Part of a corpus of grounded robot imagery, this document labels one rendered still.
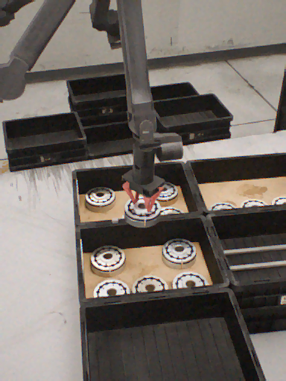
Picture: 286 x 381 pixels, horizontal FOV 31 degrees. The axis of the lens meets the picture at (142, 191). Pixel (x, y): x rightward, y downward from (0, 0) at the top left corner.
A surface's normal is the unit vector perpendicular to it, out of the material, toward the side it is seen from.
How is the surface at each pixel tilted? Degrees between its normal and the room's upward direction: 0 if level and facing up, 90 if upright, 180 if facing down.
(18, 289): 0
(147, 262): 0
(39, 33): 68
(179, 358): 0
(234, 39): 90
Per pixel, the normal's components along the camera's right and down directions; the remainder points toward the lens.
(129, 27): 0.20, 0.29
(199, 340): 0.00, -0.79
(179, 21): 0.27, 0.58
